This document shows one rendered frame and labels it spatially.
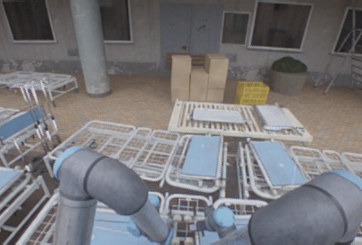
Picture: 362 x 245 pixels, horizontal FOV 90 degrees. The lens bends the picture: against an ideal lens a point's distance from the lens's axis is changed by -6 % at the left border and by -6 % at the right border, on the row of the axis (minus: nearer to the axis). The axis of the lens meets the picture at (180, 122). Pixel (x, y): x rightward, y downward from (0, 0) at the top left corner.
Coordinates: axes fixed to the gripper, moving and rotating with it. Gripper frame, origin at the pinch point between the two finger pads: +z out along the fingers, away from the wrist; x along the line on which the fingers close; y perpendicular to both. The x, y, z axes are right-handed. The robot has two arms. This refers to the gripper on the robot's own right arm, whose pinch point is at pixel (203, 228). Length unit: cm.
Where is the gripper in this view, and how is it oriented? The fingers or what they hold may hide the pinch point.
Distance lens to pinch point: 127.6
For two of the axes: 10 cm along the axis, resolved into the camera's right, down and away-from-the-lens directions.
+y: 1.1, 8.0, -5.9
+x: 9.7, 0.3, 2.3
